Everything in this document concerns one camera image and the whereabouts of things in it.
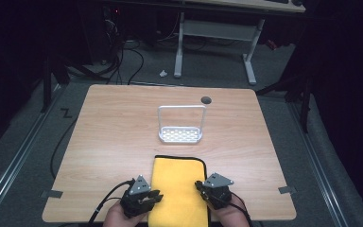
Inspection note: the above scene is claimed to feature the person's left hand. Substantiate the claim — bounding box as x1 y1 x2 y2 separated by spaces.
103 200 150 227

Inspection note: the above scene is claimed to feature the black floor cable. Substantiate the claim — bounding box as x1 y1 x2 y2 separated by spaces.
49 117 78 180

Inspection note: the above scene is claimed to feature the yellow and black cloth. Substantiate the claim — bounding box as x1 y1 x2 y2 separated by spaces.
147 154 210 227

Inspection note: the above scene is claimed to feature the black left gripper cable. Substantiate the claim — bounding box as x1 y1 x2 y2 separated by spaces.
88 178 136 226

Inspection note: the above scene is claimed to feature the black metal stand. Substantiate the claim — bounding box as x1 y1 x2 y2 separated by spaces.
254 72 313 133
41 53 72 114

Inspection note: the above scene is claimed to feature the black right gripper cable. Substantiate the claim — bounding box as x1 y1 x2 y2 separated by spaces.
230 192 253 227

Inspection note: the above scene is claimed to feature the bundle of black cables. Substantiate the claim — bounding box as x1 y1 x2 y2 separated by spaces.
105 41 146 85

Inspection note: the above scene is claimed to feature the black zigzag floor tape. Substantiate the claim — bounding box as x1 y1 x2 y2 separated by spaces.
60 107 74 119

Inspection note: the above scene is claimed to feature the white perforated rack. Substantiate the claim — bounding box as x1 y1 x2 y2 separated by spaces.
157 104 208 145

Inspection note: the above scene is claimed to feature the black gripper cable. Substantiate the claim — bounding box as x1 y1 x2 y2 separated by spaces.
230 192 253 227
88 178 136 226

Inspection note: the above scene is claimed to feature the person's right hand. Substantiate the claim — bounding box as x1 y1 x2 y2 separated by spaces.
209 196 251 227

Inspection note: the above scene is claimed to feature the dark computer tower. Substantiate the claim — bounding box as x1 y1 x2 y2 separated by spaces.
84 6 124 64

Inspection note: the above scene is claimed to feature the grey tape strip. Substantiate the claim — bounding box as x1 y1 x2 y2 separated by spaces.
40 189 64 200
278 185 297 195

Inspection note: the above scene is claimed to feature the white-framed desk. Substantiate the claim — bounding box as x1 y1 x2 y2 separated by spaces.
173 0 306 86

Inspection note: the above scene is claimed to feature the metal floor rail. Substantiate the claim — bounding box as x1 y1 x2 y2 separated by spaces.
287 102 349 227
0 84 64 221

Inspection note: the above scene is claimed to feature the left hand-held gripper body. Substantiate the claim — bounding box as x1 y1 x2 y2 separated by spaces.
120 174 154 219

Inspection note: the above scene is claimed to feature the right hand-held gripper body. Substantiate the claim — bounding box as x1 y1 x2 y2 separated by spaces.
200 172 235 210

